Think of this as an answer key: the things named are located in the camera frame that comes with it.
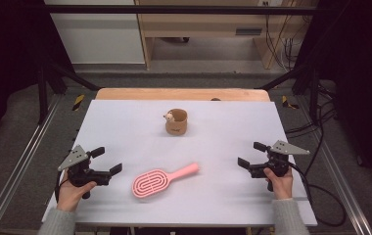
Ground pink hairbrush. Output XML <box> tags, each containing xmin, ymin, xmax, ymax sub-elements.
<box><xmin>131</xmin><ymin>163</ymin><xmax>201</xmax><ymax>199</ymax></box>

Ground black floor cable bundle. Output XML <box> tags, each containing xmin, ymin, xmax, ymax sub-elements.
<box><xmin>285</xmin><ymin>82</ymin><xmax>339</xmax><ymax>177</ymax></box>

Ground right hand-held gripper black cable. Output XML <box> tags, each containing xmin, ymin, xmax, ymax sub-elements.
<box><xmin>287</xmin><ymin>161</ymin><xmax>348</xmax><ymax>228</ymax></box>

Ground hanging wall cables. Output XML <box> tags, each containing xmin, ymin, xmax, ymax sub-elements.
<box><xmin>264</xmin><ymin>14</ymin><xmax>301</xmax><ymax>71</ymax></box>

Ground white table sheet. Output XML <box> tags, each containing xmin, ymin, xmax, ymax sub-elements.
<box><xmin>41</xmin><ymin>99</ymin><xmax>318</xmax><ymax>228</ymax></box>

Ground silver metal rail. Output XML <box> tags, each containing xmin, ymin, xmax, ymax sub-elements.
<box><xmin>296</xmin><ymin>97</ymin><xmax>372</xmax><ymax>235</ymax></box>
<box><xmin>0</xmin><ymin>94</ymin><xmax>63</xmax><ymax>235</ymax></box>

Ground black metal stand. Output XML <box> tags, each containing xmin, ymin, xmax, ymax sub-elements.
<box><xmin>36</xmin><ymin>58</ymin><xmax>102</xmax><ymax>125</ymax></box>
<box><xmin>258</xmin><ymin>63</ymin><xmax>322</xmax><ymax>124</ymax></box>

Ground hand-held gripper black cable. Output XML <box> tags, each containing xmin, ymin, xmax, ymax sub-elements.
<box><xmin>287</xmin><ymin>161</ymin><xmax>348</xmax><ymax>228</ymax></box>
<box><xmin>54</xmin><ymin>169</ymin><xmax>70</xmax><ymax>204</ymax></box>

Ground brown hedgehog cup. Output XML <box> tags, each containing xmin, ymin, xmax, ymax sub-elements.
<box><xmin>163</xmin><ymin>108</ymin><xmax>189</xmax><ymax>136</ymax></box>

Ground wooden table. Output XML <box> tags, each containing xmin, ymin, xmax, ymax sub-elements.
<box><xmin>95</xmin><ymin>87</ymin><xmax>271</xmax><ymax>102</ymax></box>

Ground person's left hand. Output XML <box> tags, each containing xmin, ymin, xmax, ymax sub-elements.
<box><xmin>56</xmin><ymin>169</ymin><xmax>98</xmax><ymax>213</ymax></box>

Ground person's right hand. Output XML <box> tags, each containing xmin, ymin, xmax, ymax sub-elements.
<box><xmin>262</xmin><ymin>166</ymin><xmax>295</xmax><ymax>201</ymax></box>

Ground light wooden desk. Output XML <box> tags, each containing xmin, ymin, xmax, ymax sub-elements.
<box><xmin>134</xmin><ymin>0</ymin><xmax>305</xmax><ymax>71</ymax></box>

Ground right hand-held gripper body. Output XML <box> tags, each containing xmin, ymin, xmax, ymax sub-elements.
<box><xmin>248</xmin><ymin>140</ymin><xmax>311</xmax><ymax>193</ymax></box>

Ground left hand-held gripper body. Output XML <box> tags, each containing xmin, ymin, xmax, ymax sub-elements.
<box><xmin>57</xmin><ymin>144</ymin><xmax>113</xmax><ymax>200</ymax></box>

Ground left hand-held gripper black cable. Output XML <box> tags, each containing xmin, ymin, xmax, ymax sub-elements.
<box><xmin>54</xmin><ymin>169</ymin><xmax>70</xmax><ymax>204</ymax></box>

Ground black horizontal frame bar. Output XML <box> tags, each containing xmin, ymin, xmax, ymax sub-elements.
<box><xmin>43</xmin><ymin>4</ymin><xmax>325</xmax><ymax>16</ymax></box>

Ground yellow black floor tape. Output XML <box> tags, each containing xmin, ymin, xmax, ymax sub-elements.
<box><xmin>71</xmin><ymin>94</ymin><xmax>86</xmax><ymax>112</ymax></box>
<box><xmin>281</xmin><ymin>95</ymin><xmax>300</xmax><ymax>111</ymax></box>

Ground black curtain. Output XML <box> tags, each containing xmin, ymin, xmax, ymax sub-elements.
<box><xmin>296</xmin><ymin>0</ymin><xmax>372</xmax><ymax>189</ymax></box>
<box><xmin>0</xmin><ymin>0</ymin><xmax>74</xmax><ymax>148</ymax></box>

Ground white cabinet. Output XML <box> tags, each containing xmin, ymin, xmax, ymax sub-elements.
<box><xmin>43</xmin><ymin>0</ymin><xmax>146</xmax><ymax>65</ymax></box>

